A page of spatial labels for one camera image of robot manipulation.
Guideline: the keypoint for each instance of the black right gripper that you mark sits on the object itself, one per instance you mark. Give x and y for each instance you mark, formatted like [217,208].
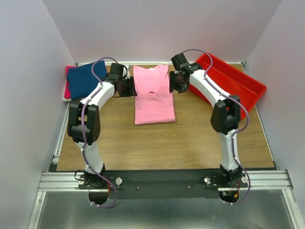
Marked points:
[172,86]

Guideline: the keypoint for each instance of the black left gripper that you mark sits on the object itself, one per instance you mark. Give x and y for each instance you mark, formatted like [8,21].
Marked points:
[131,91]

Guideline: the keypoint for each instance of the pink polo shirt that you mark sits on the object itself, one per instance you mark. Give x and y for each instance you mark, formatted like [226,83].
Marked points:
[154,102]

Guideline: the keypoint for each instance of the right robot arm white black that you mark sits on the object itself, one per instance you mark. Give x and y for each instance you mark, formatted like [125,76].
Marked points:
[225,115]

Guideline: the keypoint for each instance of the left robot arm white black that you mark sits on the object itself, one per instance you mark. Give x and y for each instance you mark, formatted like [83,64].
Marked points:
[84,126]

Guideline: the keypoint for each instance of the folded navy blue t shirt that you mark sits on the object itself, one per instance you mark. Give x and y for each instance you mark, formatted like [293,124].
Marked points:
[81,81]

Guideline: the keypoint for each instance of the red plastic bin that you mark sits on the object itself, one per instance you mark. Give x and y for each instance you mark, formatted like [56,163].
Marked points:
[233,80]

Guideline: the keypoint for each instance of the folded magenta t shirt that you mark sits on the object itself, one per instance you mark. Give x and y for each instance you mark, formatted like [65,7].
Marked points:
[67,70]

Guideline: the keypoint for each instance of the folded white t shirt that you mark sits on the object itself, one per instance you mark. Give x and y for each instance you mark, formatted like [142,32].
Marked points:
[66,93]

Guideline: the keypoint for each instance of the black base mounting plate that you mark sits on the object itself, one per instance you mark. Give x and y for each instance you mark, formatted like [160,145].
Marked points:
[210,187]

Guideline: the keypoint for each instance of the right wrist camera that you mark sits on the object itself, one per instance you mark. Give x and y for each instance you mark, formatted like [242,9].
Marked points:
[179,61]

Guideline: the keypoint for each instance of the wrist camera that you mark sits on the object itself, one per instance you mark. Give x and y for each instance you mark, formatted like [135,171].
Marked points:
[179,61]
[118,72]

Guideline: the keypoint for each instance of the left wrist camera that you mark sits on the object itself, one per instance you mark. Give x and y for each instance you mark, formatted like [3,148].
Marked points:
[118,72]

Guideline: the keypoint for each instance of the aluminium frame rail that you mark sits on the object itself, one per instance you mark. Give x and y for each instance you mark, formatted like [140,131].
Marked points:
[67,181]

